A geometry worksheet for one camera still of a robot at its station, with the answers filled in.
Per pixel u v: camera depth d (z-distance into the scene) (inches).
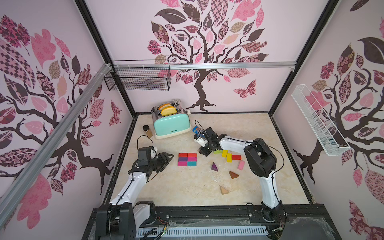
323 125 27.5
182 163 36.6
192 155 37.5
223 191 31.9
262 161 21.3
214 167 35.1
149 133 40.2
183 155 37.4
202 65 37.4
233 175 33.7
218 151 38.0
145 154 26.4
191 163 36.5
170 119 37.0
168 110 37.6
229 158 37.1
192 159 37.3
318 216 30.0
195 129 42.0
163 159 29.9
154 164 28.3
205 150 34.6
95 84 29.7
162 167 30.2
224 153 37.9
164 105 39.0
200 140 35.4
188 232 27.5
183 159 37.2
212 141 30.9
